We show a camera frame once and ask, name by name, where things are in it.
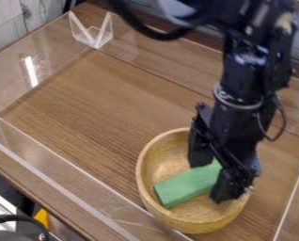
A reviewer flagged green rectangular block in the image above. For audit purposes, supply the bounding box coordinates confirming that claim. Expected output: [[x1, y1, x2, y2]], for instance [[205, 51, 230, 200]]
[[154, 159, 222, 209]]

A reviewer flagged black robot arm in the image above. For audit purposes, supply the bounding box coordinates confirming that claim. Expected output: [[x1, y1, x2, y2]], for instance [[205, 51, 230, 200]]
[[159, 0, 297, 203]]

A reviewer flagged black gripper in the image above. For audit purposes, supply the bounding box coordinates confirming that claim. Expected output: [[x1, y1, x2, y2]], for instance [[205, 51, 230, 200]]
[[186, 90, 279, 205]]

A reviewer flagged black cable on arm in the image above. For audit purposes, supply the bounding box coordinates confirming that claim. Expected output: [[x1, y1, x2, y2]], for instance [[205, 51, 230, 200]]
[[110, 0, 201, 41]]

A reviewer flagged black cable lower left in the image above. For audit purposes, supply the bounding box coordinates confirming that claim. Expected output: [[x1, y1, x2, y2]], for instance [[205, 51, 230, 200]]
[[0, 214, 52, 241]]

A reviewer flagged yellow black device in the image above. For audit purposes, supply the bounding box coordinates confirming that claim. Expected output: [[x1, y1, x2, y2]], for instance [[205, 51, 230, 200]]
[[12, 206, 70, 241]]

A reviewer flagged clear acrylic corner bracket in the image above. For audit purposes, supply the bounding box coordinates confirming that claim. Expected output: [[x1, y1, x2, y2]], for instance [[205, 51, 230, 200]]
[[68, 12, 114, 49]]

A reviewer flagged brown wooden bowl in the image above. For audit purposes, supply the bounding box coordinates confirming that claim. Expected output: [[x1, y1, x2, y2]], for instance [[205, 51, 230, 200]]
[[137, 128, 250, 233]]

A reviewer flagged clear acrylic front wall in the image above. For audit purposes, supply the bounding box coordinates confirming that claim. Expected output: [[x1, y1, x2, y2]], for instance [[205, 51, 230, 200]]
[[0, 118, 193, 241]]

